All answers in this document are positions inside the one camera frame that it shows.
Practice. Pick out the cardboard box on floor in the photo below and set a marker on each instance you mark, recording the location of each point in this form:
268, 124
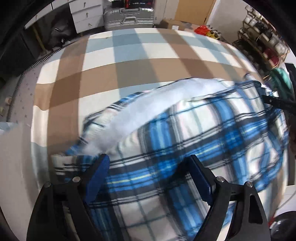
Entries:
171, 24

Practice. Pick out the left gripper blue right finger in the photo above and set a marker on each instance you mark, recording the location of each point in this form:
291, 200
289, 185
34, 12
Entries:
248, 221

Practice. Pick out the patterned floor rug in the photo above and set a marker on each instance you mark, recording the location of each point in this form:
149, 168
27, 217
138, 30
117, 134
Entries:
17, 96

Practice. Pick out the yellow shoes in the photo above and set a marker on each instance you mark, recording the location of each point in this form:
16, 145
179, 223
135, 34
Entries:
214, 34

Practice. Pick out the checkered brown blue bedsheet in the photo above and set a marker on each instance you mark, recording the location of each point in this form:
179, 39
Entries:
95, 72

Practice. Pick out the white drawer desk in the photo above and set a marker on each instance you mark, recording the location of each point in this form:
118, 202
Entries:
86, 14

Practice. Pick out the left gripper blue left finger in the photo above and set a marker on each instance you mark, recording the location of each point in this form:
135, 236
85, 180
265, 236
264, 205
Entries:
61, 210

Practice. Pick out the silver aluminium suitcase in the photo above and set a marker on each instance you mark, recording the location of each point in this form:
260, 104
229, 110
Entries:
117, 19

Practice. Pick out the teal garment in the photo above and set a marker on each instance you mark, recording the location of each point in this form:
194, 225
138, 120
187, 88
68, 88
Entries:
280, 81

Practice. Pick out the red plastic bag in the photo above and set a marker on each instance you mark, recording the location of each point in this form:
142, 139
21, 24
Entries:
202, 30

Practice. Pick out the wooden door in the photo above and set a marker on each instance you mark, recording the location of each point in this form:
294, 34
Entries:
194, 11

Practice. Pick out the shoe rack with shoes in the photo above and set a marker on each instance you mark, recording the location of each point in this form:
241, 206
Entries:
261, 43

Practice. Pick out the black bag under desk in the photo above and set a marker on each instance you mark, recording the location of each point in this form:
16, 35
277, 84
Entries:
62, 30

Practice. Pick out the black red shoe box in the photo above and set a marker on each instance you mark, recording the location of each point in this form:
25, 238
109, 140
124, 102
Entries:
130, 4

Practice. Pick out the blue white plaid shirt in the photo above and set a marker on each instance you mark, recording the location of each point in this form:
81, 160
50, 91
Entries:
148, 134

